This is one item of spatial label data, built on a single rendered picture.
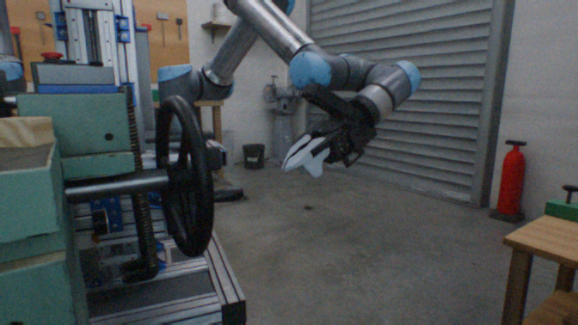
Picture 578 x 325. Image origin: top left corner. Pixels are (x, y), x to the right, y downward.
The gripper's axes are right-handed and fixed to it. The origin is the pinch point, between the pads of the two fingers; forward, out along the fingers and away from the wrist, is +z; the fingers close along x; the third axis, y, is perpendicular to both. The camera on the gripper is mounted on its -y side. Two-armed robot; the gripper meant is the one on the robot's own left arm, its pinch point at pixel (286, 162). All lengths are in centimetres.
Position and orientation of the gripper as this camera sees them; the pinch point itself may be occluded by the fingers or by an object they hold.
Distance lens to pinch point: 59.5
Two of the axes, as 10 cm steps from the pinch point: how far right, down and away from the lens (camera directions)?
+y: 4.3, 7.9, 4.3
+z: -7.2, 5.9, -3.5
